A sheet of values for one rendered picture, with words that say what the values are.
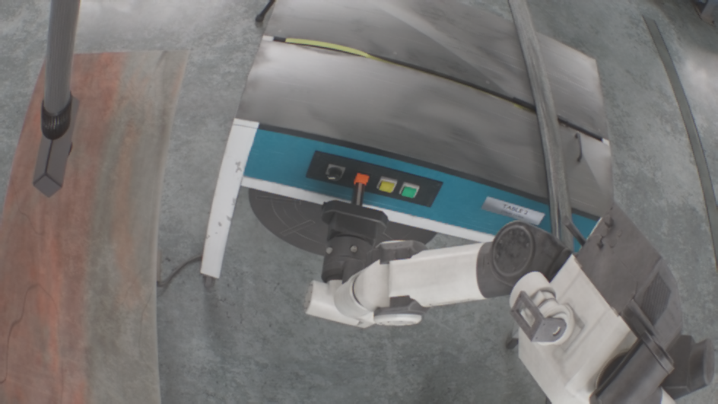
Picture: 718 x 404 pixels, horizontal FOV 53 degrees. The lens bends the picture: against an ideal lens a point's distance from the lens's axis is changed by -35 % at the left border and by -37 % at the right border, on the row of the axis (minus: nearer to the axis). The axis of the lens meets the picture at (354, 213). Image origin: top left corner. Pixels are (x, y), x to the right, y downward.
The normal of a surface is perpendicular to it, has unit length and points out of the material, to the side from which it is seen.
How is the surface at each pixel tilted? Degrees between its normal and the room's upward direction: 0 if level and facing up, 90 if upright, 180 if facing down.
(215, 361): 0
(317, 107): 0
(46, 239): 0
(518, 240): 49
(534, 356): 94
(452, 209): 90
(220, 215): 90
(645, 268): 57
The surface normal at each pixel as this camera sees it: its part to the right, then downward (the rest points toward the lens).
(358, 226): 0.23, -0.50
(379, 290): -0.51, -0.20
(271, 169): -0.12, 0.83
